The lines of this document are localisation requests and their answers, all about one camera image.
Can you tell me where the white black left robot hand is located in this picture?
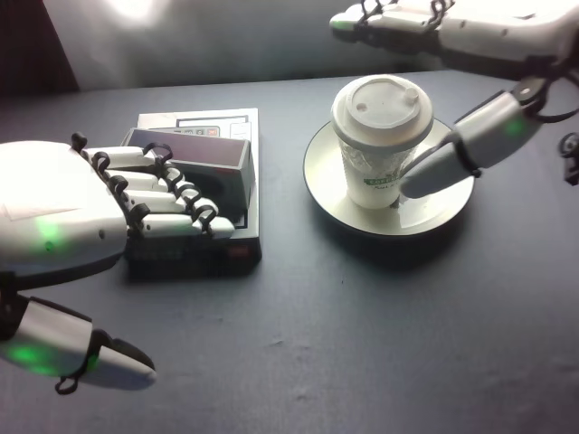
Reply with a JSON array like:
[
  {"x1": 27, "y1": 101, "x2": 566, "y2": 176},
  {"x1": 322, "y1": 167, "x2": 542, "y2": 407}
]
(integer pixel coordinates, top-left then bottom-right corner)
[{"x1": 0, "y1": 130, "x2": 236, "y2": 397}]

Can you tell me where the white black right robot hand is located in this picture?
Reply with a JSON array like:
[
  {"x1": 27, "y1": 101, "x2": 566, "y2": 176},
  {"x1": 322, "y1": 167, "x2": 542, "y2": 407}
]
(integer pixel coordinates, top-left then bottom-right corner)
[{"x1": 328, "y1": 0, "x2": 579, "y2": 200}]

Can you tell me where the maroon and white box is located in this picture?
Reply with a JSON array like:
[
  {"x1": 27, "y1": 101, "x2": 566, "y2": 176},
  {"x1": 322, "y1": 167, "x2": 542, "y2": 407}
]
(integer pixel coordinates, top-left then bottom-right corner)
[{"x1": 119, "y1": 127, "x2": 253, "y2": 213}]

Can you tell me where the white paper cup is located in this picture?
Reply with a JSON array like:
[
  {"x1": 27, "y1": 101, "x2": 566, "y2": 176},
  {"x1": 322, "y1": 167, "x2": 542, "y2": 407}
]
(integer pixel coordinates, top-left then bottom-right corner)
[{"x1": 331, "y1": 74, "x2": 434, "y2": 210}]

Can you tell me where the calculator box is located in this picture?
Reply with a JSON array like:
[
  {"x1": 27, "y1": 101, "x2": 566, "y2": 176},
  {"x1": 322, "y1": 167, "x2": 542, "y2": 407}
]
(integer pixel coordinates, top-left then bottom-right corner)
[{"x1": 121, "y1": 107, "x2": 263, "y2": 280}]

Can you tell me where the white plate with leaf print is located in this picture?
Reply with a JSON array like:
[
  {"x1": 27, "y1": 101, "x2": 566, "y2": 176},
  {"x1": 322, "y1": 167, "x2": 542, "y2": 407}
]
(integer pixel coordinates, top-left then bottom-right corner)
[{"x1": 302, "y1": 118, "x2": 476, "y2": 236}]

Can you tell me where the white backdrop sheet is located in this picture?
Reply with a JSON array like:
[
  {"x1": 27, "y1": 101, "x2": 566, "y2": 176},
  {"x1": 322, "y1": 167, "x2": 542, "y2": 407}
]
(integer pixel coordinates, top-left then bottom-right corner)
[{"x1": 40, "y1": 0, "x2": 579, "y2": 94}]

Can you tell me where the grey table cloth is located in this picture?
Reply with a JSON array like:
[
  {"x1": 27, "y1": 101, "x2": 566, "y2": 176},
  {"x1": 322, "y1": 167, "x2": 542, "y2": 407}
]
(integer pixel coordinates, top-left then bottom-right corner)
[{"x1": 0, "y1": 70, "x2": 579, "y2": 434}]

